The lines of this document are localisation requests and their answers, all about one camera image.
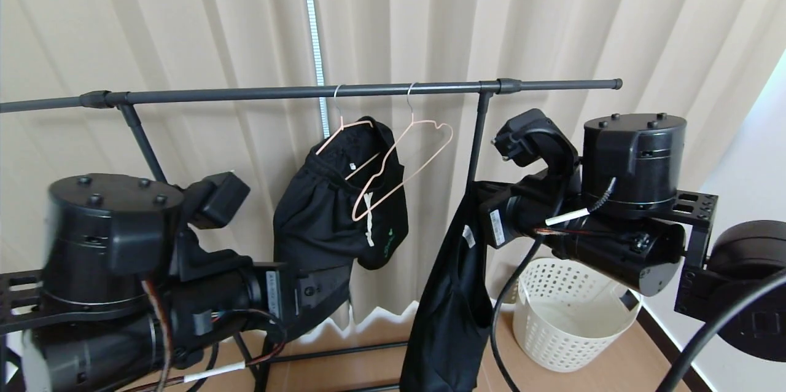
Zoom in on white laundry basket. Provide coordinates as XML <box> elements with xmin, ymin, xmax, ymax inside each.
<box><xmin>513</xmin><ymin>257</ymin><xmax>642</xmax><ymax>373</ymax></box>

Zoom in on black garment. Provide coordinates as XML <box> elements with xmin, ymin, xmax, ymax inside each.
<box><xmin>399</xmin><ymin>186</ymin><xmax>495</xmax><ymax>392</ymax></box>

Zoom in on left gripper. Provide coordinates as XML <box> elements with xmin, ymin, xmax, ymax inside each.
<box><xmin>246</xmin><ymin>262</ymin><xmax>303</xmax><ymax>345</ymax></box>

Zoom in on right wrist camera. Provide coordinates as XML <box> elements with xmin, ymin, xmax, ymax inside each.
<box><xmin>491</xmin><ymin>108</ymin><xmax>581</xmax><ymax>182</ymax></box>

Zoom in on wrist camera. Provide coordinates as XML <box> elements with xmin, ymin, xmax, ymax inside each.
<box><xmin>491</xmin><ymin>108</ymin><xmax>581</xmax><ymax>182</ymax></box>
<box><xmin>181</xmin><ymin>172</ymin><xmax>251</xmax><ymax>282</ymax></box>

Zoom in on black shorts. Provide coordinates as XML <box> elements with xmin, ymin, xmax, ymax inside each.
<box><xmin>272</xmin><ymin>116</ymin><xmax>410</xmax><ymax>294</ymax></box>

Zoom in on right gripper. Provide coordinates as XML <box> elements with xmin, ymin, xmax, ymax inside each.
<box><xmin>484</xmin><ymin>182</ymin><xmax>570</xmax><ymax>250</ymax></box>

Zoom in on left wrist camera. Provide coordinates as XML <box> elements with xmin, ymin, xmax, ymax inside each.
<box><xmin>181</xmin><ymin>172</ymin><xmax>251</xmax><ymax>282</ymax></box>

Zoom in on pink clothes hanger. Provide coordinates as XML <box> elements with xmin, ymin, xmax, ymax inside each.
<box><xmin>315</xmin><ymin>85</ymin><xmax>384</xmax><ymax>182</ymax></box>
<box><xmin>351</xmin><ymin>82</ymin><xmax>455</xmax><ymax>222</ymax></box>

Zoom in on black clothes rack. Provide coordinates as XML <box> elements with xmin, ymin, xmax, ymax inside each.
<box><xmin>0</xmin><ymin>78</ymin><xmax>623</xmax><ymax>392</ymax></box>

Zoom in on beige curtain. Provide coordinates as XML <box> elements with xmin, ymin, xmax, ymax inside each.
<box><xmin>0</xmin><ymin>0</ymin><xmax>786</xmax><ymax>334</ymax></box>

